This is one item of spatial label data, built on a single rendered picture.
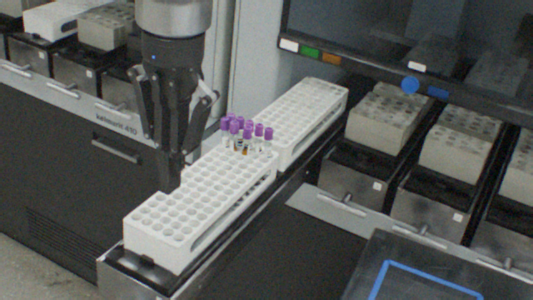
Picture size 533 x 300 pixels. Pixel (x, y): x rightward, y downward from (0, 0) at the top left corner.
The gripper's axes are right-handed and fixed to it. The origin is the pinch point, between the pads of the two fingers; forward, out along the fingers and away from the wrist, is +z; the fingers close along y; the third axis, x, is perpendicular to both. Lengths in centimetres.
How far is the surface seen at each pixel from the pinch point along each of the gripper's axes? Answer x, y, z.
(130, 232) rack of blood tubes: 4.8, 3.3, 9.8
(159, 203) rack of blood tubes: -1.5, 3.0, 8.5
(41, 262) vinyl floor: -40, 81, 95
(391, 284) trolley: -11.2, -31.0, 13.0
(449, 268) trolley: -19.7, -37.4, 13.0
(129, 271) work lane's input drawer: 7.7, 1.0, 13.8
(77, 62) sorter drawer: -37, 55, 14
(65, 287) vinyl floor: -36, 67, 95
